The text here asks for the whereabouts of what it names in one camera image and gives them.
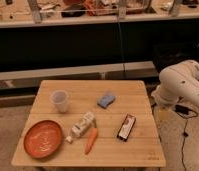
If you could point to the dark chocolate bar package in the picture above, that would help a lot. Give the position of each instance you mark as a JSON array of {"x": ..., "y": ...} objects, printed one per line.
[{"x": 126, "y": 127}]

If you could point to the blue sponge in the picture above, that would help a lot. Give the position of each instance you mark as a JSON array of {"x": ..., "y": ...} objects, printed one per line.
[{"x": 106, "y": 100}]

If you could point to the long wooden bench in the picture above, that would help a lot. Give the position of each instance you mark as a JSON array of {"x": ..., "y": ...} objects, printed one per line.
[{"x": 17, "y": 13}]

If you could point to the orange carrot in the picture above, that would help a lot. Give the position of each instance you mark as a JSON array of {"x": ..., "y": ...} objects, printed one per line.
[{"x": 91, "y": 140}]

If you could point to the translucent white cup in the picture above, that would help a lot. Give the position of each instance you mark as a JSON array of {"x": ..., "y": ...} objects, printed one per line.
[{"x": 60, "y": 100}]

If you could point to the black box on shelf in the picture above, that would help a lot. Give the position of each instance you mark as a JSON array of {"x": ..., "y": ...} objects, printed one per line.
[{"x": 170, "y": 54}]

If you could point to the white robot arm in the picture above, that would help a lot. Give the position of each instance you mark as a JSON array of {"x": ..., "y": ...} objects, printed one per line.
[{"x": 179, "y": 80}]

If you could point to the orange ceramic bowl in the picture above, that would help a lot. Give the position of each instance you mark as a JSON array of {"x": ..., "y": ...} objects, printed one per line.
[{"x": 43, "y": 139}]

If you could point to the metal frame leg middle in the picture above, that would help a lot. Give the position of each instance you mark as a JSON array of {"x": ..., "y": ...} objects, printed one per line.
[{"x": 122, "y": 9}]

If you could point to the orange tool on bench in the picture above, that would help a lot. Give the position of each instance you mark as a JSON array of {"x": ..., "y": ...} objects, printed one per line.
[{"x": 101, "y": 7}]

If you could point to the white plastic bottle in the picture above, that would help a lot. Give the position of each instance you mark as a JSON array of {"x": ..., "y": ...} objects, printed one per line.
[{"x": 81, "y": 126}]

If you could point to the metal frame leg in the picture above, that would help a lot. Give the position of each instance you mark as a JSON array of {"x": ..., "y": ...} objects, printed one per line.
[
  {"x": 35, "y": 10},
  {"x": 122, "y": 9}
]

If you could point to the metal frame leg left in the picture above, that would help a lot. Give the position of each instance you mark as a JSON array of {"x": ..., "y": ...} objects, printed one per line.
[{"x": 35, "y": 10}]

